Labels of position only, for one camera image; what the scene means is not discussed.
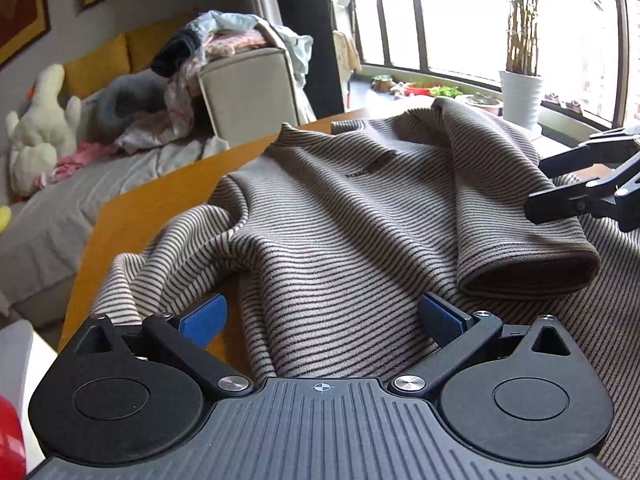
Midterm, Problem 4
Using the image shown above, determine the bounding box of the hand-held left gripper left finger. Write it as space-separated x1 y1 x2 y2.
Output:
75 292 256 397

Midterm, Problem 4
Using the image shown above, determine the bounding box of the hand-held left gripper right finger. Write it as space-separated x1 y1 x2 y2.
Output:
390 292 583 401

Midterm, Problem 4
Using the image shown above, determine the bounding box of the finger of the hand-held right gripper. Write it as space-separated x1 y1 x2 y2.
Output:
525 165 640 233
540 129 640 181

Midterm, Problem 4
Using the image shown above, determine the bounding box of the beige striped sweater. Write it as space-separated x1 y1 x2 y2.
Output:
92 97 640 480

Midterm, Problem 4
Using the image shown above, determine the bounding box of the white plant pot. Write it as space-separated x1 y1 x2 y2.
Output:
499 70 545 129

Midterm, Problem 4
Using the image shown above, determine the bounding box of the pink flower pot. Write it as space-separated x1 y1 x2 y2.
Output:
460 92 504 119

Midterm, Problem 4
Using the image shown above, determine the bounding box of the tall green plant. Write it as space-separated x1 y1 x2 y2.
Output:
500 0 617 77

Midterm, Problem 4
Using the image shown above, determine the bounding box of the grey sofa cover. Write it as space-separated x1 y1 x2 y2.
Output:
0 135 231 321

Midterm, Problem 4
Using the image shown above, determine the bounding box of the white plastic object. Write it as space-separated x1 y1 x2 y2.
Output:
0 320 62 472

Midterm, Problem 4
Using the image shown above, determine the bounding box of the floral white cloth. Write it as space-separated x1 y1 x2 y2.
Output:
117 67 211 154

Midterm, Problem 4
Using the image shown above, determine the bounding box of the pink cloth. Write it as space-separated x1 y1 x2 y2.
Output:
45 141 119 184

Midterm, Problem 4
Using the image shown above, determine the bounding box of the red shiny object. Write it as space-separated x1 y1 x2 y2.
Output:
0 395 27 480

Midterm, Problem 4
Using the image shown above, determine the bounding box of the beige sofa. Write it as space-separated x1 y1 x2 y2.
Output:
0 10 321 331

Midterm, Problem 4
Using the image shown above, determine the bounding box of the grey neck pillow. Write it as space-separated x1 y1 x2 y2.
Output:
85 70 171 141

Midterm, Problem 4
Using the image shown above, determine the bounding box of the hanging patterned cloth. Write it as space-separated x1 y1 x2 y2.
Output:
332 30 362 82

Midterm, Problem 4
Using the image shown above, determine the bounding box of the white plush duck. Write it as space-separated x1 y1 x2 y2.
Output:
5 64 83 196

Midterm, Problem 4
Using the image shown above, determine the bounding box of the dark navy garment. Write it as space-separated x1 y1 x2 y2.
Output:
151 29 207 79

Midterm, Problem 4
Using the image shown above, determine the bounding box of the yellow cushion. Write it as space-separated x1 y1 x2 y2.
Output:
64 34 132 100
125 12 197 73

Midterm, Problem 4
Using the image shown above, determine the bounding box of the pink knit garment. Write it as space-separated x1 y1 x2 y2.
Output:
202 27 271 61

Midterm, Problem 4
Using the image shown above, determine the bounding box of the dark curtain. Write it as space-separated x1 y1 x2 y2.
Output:
270 0 347 122

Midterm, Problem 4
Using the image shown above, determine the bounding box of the dark window frame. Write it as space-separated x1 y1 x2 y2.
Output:
350 0 640 132

